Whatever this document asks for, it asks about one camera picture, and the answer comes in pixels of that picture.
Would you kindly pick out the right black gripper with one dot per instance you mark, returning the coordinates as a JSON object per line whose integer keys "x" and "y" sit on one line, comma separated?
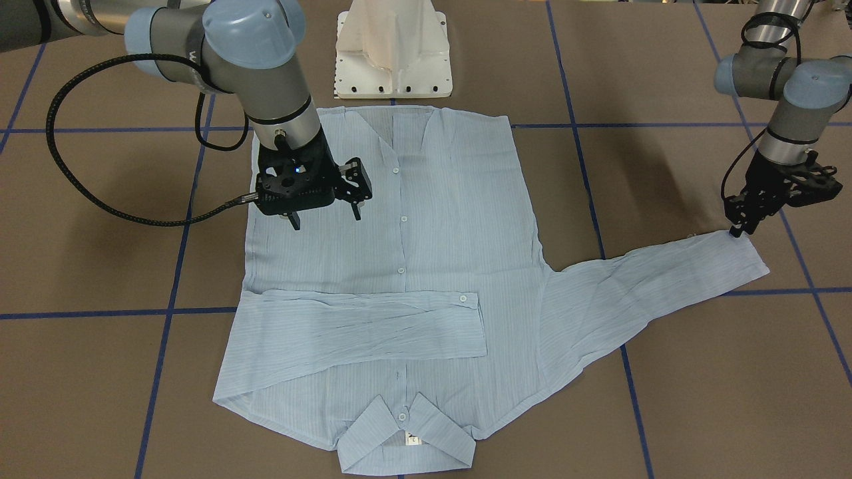
{"x": 330, "y": 166}

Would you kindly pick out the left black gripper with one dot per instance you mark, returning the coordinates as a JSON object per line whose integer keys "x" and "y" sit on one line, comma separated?
{"x": 763, "y": 181}

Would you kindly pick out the light blue button-up shirt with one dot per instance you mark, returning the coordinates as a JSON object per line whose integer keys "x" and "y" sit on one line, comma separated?
{"x": 397, "y": 389}

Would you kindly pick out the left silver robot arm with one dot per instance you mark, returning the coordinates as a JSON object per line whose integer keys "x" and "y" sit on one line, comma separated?
{"x": 769, "y": 66}

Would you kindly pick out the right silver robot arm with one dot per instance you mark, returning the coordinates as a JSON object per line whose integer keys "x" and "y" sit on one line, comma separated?
{"x": 243, "y": 48}

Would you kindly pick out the blue tape line lengthwise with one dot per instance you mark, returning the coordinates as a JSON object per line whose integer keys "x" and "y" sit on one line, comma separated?
{"x": 401, "y": 299}

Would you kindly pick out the white pedestal column base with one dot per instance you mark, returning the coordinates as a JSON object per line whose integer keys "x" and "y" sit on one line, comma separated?
{"x": 392, "y": 50}

